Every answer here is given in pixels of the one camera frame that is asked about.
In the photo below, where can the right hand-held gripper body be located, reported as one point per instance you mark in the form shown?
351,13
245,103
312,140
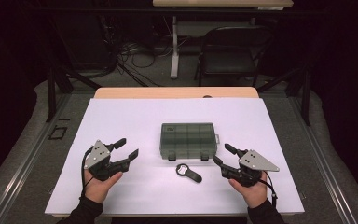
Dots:
254,161

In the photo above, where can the white table board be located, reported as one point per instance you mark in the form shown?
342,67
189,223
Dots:
143,124

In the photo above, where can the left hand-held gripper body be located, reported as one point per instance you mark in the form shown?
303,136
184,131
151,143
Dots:
97,155

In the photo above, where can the aluminium floor rail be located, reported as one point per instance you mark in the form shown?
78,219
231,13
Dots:
326,174
28,161

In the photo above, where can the person's right hand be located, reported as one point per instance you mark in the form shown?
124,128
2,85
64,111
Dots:
254,194

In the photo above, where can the black metal stand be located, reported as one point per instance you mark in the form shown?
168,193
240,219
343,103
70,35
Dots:
306,99
51,93

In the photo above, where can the light wooden table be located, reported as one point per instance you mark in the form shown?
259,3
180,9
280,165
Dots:
155,92

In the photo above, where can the white-legged wooden desk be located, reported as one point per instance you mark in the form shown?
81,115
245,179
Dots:
174,56

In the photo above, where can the person's left hand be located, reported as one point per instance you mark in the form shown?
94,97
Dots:
98,189

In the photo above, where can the grey plastic organizer box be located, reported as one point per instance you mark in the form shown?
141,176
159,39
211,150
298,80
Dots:
188,140

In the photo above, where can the black folding chair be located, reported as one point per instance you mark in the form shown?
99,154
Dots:
230,62

